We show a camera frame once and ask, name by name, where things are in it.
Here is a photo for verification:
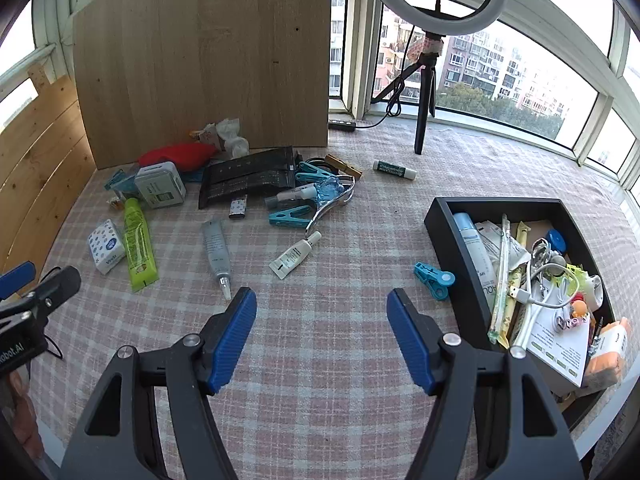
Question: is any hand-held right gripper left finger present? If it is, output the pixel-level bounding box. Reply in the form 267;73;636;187
59;286;258;480

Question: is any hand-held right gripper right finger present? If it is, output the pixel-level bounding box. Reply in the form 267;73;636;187
386;287;586;480

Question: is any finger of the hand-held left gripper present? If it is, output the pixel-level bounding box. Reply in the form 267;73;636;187
0;261;37;301
20;266;82;322

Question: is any dotted white tissue pack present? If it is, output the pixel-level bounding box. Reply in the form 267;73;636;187
87;219;127;276

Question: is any green tube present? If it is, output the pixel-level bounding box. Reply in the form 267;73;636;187
122;197;160;293

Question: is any black tray container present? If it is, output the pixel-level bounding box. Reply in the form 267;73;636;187
424;196;617;433

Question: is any silver carabiner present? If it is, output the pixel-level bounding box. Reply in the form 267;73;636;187
304;175;357;238

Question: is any small pale tube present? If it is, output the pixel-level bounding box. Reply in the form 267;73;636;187
265;184;318;210

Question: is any wooden clothespin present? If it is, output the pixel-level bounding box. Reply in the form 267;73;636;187
324;155;363;179

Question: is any person's left hand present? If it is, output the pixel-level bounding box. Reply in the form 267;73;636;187
2;367;46;461

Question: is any blue plastic clip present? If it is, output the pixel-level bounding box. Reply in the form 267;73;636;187
413;261;456;302

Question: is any grey tube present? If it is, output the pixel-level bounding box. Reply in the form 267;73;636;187
201;219;233;301

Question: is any white chopstick packet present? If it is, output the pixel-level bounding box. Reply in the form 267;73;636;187
489;214;511;346

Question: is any blue white tube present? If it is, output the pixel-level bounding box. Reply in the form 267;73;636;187
452;212;498;301

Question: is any pink plaid tablecloth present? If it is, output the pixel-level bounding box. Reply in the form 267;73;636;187
30;120;640;480

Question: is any yellow stick packet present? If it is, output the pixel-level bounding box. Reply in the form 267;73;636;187
507;221;531;348

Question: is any pine plank panel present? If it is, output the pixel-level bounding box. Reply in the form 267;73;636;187
0;62;98;291

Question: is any light blue packet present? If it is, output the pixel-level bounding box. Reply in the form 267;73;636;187
112;170;142;200

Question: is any white paper leaflet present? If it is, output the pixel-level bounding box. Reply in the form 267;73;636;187
525;300;593;388

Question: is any white tin box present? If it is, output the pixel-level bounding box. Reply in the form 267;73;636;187
134;161;187;209

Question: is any black foil pouch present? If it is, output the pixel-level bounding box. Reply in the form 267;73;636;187
198;146;301;210

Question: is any green white balm stick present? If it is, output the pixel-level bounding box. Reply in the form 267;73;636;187
372;159;417;181

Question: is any red pouch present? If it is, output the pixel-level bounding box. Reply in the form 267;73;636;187
137;142;218;170

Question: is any orange white packet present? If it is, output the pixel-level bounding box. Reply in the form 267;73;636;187
582;317;633;391

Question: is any white crumpled plastic bag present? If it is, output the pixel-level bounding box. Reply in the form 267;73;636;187
215;117;250;157

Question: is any orange white snack wrapper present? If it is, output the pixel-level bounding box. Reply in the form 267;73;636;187
189;127;221;148

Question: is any black tripod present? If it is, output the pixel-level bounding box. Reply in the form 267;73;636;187
372;30;448;156

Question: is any light wooden board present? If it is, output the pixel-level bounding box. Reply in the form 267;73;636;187
72;0;333;171

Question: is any black charger cable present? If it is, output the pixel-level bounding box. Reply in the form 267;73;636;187
42;330;65;361

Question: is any white plastic handle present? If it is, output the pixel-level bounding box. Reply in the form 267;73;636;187
510;265;540;351

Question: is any white cable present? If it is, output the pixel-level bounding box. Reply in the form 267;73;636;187
510;240;601;321

